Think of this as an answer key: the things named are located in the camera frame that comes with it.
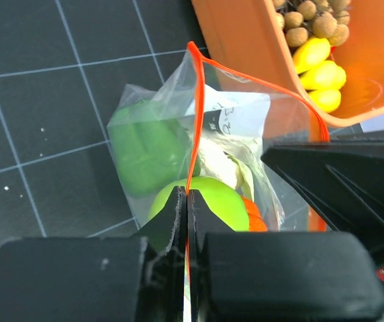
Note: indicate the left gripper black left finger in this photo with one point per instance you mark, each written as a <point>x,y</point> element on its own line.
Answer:
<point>136,278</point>

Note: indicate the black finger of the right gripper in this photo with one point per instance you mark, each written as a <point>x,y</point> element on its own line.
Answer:
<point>343,182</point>

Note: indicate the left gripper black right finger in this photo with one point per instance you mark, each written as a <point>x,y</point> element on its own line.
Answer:
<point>277,276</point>

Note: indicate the orange pumpkin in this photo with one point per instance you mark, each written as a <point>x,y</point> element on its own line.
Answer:
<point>256,222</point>

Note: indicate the green apple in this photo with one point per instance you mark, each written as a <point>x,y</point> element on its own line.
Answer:
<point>221,199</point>

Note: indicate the white cauliflower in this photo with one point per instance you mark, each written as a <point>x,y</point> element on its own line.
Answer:
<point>234,161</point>

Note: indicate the clear bag orange zipper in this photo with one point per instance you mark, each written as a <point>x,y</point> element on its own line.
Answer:
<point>206,129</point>

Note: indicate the green bell pepper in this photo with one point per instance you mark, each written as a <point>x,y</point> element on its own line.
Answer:
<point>149,152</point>

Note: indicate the orange plastic basket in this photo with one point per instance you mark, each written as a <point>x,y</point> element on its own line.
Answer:
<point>244,36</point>

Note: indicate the brown longan cluster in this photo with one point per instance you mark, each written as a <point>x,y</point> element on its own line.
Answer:
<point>302,20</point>

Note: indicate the black grid mat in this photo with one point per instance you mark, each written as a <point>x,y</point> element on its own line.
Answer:
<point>63,66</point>

